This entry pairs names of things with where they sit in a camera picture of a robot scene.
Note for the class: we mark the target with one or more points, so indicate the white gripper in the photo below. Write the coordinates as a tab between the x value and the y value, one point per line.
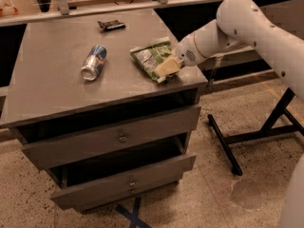
186	52

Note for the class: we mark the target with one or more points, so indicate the green jalapeno chip bag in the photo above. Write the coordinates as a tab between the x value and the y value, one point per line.
152	55

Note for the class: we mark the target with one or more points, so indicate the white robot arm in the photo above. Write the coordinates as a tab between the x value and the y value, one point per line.
269	191

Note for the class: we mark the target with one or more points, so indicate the small black wrapper packet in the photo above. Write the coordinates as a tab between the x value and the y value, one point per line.
111	25

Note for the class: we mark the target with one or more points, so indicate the grey drawer cabinet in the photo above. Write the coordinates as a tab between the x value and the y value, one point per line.
48	97

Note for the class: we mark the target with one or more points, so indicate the blue silver energy drink can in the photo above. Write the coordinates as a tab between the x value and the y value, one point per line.
94	62

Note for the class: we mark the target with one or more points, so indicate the upper grey drawer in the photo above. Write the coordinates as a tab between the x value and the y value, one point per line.
105	139

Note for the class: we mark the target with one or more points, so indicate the grey drawer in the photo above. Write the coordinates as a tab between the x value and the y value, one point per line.
126	184
105	139

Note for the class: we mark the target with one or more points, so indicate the black metal table leg stand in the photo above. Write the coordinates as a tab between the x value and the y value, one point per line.
267	130

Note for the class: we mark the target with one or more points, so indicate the lower grey drawer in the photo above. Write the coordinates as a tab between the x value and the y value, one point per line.
126	184

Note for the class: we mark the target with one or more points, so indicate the grey metal shelf rail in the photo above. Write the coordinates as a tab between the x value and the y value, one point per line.
231	58

